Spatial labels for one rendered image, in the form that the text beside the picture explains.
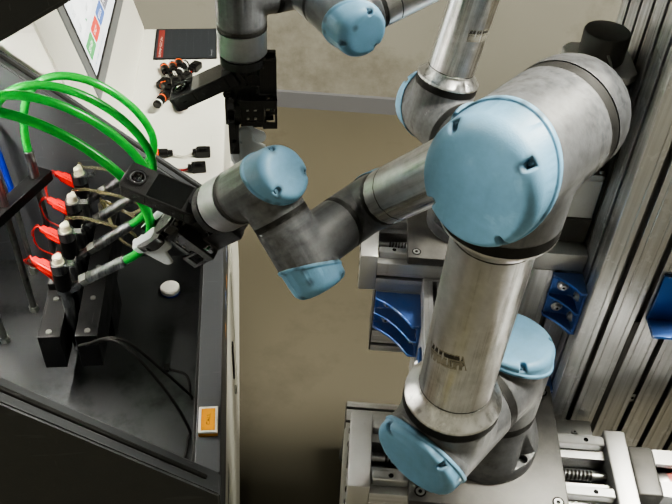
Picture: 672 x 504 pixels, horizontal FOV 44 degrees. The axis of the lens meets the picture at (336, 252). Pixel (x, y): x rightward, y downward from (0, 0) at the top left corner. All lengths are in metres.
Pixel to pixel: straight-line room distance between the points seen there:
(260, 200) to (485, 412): 0.36
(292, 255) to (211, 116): 0.98
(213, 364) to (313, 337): 1.33
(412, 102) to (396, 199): 0.55
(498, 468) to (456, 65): 0.70
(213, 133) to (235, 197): 0.87
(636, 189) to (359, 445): 0.55
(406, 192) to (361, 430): 0.44
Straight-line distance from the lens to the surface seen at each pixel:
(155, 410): 1.53
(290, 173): 1.00
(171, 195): 1.14
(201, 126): 1.92
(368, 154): 3.53
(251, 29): 1.24
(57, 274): 1.42
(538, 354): 1.07
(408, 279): 1.60
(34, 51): 1.60
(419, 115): 1.53
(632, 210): 1.13
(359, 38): 1.15
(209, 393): 1.39
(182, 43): 2.25
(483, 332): 0.85
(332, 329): 2.76
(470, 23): 1.47
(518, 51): 3.69
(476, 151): 0.69
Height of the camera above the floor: 2.05
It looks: 42 degrees down
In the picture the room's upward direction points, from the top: 3 degrees clockwise
